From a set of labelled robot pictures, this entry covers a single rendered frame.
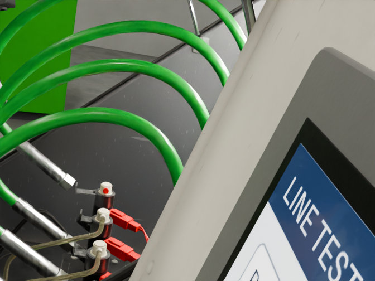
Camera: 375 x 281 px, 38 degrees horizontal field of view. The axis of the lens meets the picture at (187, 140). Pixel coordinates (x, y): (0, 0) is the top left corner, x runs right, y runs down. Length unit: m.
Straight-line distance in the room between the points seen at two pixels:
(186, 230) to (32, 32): 3.81
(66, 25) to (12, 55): 0.44
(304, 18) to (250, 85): 0.06
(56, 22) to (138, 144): 3.04
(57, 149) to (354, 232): 0.98
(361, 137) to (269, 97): 0.11
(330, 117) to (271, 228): 0.05
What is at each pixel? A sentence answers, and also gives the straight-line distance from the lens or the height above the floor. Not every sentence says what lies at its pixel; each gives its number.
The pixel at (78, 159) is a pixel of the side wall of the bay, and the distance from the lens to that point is 1.12.
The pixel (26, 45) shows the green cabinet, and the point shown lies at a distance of 4.13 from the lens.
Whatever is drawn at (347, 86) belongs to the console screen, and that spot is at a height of 1.44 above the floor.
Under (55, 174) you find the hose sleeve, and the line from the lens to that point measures 0.78.
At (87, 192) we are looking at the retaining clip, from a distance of 0.80.
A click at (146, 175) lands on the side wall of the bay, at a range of 1.13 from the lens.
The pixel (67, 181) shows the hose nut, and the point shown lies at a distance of 0.78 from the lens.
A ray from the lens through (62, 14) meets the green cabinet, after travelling 4.09.
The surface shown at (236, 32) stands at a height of 1.38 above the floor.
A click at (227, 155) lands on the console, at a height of 1.37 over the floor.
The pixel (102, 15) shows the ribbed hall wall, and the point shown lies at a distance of 7.28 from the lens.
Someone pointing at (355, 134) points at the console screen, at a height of 1.43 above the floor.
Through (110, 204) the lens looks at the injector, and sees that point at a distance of 0.79.
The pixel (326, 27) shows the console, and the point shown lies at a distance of 0.26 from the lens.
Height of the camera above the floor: 1.47
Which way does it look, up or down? 19 degrees down
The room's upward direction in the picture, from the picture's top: 12 degrees clockwise
